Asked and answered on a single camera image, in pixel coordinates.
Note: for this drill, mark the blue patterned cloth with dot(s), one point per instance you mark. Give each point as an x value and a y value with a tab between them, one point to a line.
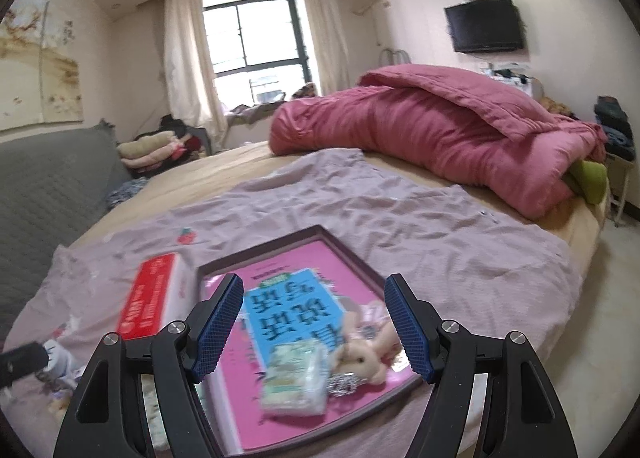
127	193

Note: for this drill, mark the dark-framed window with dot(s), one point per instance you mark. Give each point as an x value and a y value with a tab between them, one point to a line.
260	38

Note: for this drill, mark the grey cloth heap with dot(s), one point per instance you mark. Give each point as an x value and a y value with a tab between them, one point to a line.
255	113

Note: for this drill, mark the silver crinkled wrapper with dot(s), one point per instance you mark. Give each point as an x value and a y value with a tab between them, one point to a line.
345	384

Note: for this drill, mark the red white tissue box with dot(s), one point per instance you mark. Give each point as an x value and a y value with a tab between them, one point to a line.
150	298

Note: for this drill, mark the cream curtain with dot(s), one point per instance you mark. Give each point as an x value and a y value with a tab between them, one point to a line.
185	68
325	38

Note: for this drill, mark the folded cream pink clothes pile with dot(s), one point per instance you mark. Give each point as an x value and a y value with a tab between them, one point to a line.
147	150

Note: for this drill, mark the wall painting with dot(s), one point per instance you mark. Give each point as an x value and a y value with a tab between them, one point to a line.
40	68

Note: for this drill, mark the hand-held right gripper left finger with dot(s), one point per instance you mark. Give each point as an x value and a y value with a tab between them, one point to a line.
220	323

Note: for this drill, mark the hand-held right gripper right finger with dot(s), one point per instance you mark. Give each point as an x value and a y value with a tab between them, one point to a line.
407	323

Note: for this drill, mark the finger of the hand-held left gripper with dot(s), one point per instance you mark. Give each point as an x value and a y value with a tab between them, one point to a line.
22	363

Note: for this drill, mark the green white tissue pack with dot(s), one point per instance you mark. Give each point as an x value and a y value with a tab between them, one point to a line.
295	378

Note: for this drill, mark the dark clothes heap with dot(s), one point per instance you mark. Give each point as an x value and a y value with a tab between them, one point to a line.
190	133

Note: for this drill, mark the black wall television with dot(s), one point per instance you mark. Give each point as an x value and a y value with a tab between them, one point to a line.
485	25

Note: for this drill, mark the chrome metal rack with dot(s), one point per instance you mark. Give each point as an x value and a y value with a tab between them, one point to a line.
395	57

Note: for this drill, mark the lilac printed blanket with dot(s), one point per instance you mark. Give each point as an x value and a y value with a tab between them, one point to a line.
400	218

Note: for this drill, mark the white power adapter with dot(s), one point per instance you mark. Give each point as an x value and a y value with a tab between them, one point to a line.
62	358

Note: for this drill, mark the stack of dark clothes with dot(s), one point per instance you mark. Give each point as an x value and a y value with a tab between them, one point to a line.
615	128

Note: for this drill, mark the green pillow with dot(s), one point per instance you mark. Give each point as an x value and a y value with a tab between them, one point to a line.
590	180

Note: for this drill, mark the white side table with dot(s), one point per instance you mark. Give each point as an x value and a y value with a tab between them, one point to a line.
620	188

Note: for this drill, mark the grey quilted headboard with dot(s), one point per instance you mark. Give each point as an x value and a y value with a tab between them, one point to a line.
45	188

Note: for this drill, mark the dark-framed shallow box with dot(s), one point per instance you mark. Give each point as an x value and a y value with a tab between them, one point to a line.
350	257

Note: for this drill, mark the pink quilt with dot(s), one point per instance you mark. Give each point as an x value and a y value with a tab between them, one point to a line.
425	128

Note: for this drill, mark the beige plush bunny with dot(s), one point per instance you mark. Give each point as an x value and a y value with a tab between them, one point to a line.
357	360

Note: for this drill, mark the blue book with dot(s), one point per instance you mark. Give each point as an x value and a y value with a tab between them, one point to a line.
285	308

